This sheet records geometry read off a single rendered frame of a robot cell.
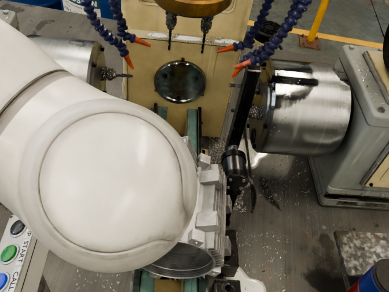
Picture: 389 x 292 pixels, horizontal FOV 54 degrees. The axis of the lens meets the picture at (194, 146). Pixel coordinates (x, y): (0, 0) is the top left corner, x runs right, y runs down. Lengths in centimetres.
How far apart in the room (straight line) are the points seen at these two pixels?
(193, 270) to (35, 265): 31
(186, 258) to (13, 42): 65
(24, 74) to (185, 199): 13
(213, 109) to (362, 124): 43
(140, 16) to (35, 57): 87
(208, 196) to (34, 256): 33
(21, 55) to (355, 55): 95
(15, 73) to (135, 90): 88
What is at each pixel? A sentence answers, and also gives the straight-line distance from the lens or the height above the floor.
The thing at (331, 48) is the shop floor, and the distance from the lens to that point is 350.
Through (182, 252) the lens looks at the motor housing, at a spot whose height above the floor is 94.
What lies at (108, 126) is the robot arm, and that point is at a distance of 19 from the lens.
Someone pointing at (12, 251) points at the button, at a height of 108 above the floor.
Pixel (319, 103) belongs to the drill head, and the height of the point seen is 113.
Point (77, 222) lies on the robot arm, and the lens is 19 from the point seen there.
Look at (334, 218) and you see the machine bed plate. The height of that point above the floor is 80.
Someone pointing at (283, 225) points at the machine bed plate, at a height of 80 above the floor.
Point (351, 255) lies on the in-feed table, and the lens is 99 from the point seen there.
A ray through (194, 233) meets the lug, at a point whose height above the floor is 111.
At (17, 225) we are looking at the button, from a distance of 76.
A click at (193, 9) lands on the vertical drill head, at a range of 81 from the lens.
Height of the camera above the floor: 170
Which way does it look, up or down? 48 degrees down
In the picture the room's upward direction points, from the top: 10 degrees clockwise
